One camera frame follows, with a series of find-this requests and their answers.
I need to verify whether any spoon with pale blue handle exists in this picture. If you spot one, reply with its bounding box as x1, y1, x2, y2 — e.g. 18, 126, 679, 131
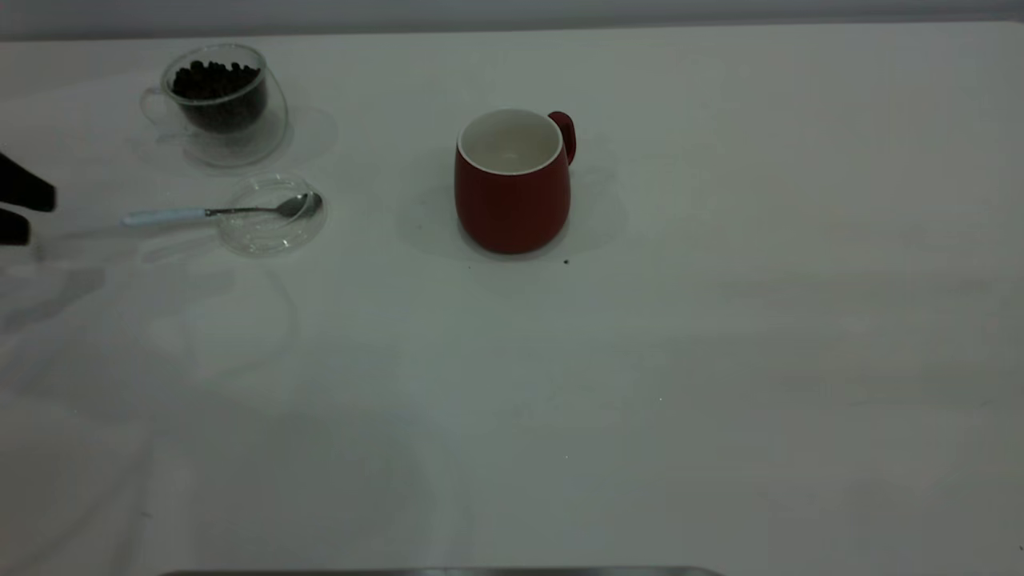
120, 192, 322, 230

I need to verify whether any red ceramic mug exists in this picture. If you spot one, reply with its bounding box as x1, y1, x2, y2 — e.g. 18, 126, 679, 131
454, 108, 577, 255

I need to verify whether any dark coffee beans pile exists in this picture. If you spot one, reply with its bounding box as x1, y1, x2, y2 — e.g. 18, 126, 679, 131
172, 60, 265, 133

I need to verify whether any clear glass dish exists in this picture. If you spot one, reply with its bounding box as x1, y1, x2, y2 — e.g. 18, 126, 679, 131
218, 174, 329, 258

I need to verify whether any clear double-wall glass cup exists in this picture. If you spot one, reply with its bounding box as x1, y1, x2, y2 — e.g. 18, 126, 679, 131
140, 44, 289, 169

